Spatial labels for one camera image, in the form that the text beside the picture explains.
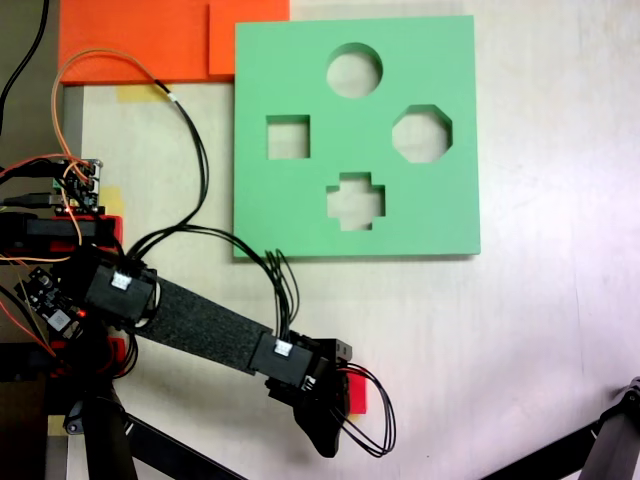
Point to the red square block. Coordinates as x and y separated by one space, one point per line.
359 395

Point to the orange flat block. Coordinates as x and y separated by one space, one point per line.
130 40

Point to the green shape sorting board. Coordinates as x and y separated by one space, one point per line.
430 210

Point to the yellow tape strip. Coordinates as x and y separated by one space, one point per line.
114 200
135 93

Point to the black notched tripod leg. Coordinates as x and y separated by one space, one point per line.
615 445

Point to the green circuit board with connectors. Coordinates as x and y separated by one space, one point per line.
80 197

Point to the black circuit board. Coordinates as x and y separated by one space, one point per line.
42 292

